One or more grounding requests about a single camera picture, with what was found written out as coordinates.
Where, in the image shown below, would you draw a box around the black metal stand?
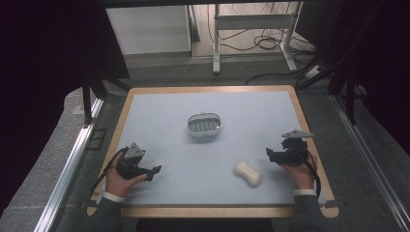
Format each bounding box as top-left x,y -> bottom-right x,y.
80,74 -> 132,126
295,56 -> 360,126

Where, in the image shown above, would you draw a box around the white soap bar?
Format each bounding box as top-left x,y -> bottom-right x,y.
233,160 -> 263,189

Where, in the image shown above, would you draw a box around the person's left hand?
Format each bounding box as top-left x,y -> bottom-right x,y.
104,152 -> 149,198

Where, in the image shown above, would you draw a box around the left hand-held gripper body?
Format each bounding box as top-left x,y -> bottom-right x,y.
115,142 -> 148,181

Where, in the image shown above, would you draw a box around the white power strip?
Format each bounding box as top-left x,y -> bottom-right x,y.
305,65 -> 323,80

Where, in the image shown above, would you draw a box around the light blue table mat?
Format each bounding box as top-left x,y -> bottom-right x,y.
117,91 -> 327,207

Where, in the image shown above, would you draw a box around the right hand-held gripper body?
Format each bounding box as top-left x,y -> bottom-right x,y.
277,130 -> 314,166

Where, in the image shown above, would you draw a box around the dark curtain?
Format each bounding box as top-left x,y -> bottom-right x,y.
0,0 -> 132,217
317,0 -> 410,157

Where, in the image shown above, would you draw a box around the black floor cables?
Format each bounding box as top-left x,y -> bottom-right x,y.
207,2 -> 318,56

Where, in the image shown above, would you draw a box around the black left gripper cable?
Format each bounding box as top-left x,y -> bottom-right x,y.
90,146 -> 130,198

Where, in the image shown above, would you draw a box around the aluminium rail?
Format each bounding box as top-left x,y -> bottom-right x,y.
33,98 -> 104,232
331,94 -> 410,232

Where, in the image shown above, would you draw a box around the grey soap dish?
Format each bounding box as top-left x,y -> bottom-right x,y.
187,112 -> 222,138

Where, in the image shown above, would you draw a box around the white cabinet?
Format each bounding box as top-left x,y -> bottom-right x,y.
105,4 -> 192,56

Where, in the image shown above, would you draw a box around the wooden table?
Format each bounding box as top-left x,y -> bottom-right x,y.
86,84 -> 340,218

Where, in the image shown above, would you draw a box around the person's right hand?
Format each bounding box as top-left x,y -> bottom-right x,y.
278,153 -> 319,191

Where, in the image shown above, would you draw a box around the white desk frame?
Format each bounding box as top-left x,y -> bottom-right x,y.
212,2 -> 305,75

